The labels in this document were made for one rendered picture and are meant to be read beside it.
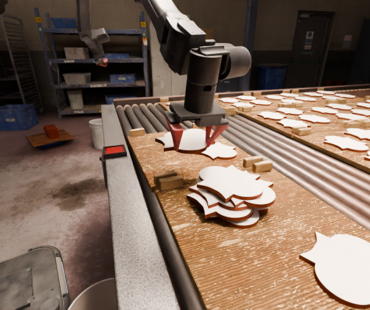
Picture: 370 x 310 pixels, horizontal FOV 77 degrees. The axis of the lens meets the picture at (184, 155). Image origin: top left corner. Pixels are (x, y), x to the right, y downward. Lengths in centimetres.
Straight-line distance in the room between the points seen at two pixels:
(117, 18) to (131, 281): 554
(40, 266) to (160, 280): 115
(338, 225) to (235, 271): 25
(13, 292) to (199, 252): 112
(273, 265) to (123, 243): 27
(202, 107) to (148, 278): 31
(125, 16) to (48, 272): 508
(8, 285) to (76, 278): 39
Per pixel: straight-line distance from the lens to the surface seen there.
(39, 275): 147
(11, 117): 488
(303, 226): 53
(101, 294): 121
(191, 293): 40
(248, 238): 46
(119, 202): 59
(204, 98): 44
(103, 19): 577
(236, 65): 47
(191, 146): 52
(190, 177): 63
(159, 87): 527
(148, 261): 45
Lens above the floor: 125
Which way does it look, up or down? 24 degrees down
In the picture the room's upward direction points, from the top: straight up
